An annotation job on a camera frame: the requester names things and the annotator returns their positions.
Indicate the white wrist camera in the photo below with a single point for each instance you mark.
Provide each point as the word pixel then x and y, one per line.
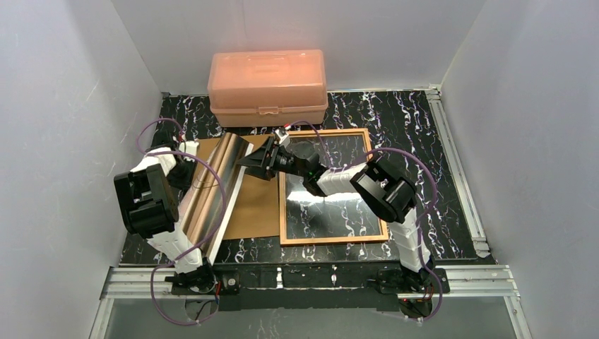
pixel 281 136
pixel 189 147

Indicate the aluminium front rail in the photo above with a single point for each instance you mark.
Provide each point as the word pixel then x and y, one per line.
pixel 457 281

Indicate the brown wooden picture frame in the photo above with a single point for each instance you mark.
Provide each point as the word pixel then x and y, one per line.
pixel 327 241

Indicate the window and plant photo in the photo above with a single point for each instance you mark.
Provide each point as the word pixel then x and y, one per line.
pixel 207 204

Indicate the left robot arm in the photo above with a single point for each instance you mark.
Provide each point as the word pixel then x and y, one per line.
pixel 153 199

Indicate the clear acrylic sheet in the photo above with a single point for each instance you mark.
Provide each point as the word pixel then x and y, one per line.
pixel 327 210

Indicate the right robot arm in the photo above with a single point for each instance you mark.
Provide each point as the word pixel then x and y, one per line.
pixel 388 193

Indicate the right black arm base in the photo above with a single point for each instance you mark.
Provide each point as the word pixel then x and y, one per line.
pixel 402 280

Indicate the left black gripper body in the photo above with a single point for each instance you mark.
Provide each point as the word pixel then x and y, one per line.
pixel 188 169

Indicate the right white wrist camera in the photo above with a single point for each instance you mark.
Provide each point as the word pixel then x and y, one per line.
pixel 281 136

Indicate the brown cardboard backing board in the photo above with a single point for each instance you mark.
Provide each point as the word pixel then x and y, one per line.
pixel 256 211

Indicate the pink plastic storage box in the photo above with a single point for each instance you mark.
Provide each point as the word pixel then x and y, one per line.
pixel 273 88

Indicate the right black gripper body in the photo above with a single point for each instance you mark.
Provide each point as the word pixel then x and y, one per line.
pixel 270 157

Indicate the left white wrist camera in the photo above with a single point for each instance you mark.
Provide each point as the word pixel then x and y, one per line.
pixel 189 147

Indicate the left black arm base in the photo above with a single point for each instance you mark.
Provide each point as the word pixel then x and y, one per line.
pixel 220 282

